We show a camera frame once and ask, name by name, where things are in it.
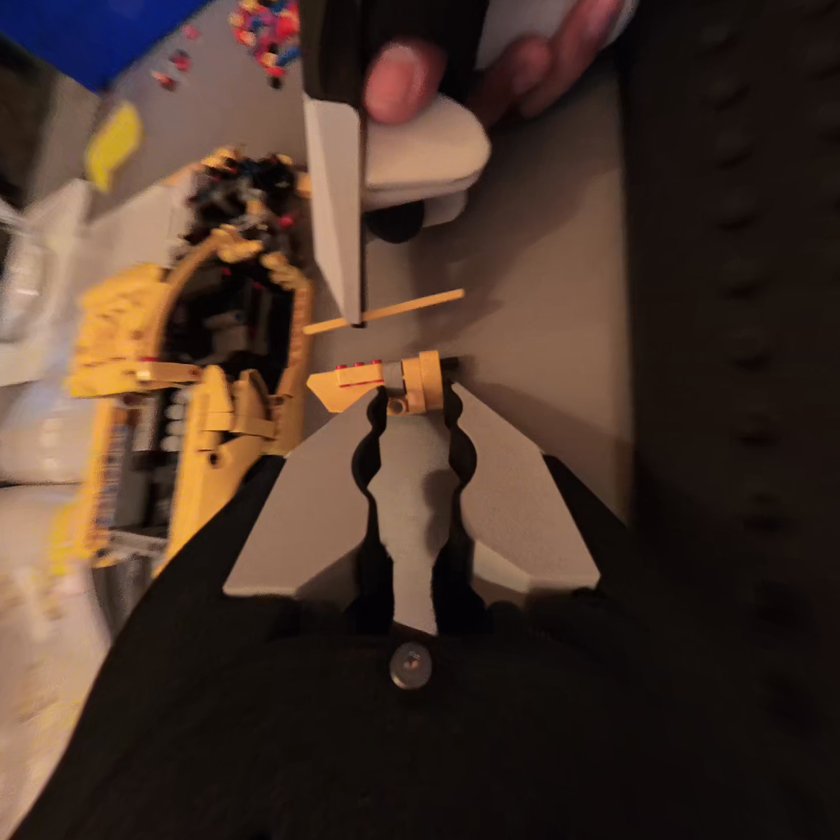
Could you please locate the yellow panel subassembly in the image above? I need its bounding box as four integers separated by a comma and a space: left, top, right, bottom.
306, 350, 462, 416

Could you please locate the yellow toy car model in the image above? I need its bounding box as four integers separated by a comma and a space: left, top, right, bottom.
52, 144, 317, 580

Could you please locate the blue plastic bin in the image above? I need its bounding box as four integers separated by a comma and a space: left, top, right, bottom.
0, 0, 219, 94

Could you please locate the yellow sticky note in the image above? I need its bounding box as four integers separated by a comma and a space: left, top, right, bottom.
84, 100, 145, 193

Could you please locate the open instruction booklet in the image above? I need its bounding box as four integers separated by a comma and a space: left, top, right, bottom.
0, 177, 114, 828

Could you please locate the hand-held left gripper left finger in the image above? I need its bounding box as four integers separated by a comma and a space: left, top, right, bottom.
222, 386, 396, 636

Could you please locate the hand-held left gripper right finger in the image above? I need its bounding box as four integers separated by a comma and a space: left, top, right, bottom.
432, 381, 602, 636

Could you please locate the black perforated pad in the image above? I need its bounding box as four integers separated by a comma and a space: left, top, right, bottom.
620, 0, 840, 840

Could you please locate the small cluster of pins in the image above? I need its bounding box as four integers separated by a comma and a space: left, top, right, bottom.
150, 25, 201, 94

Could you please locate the grey desk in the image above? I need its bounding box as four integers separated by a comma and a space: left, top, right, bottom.
26, 0, 634, 637

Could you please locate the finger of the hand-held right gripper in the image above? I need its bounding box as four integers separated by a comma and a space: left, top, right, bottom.
304, 94, 366, 329

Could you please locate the long yellow beam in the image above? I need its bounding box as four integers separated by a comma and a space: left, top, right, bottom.
302, 287, 467, 337

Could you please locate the pile of red blue pins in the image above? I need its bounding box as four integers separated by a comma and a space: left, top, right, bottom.
226, 0, 304, 91

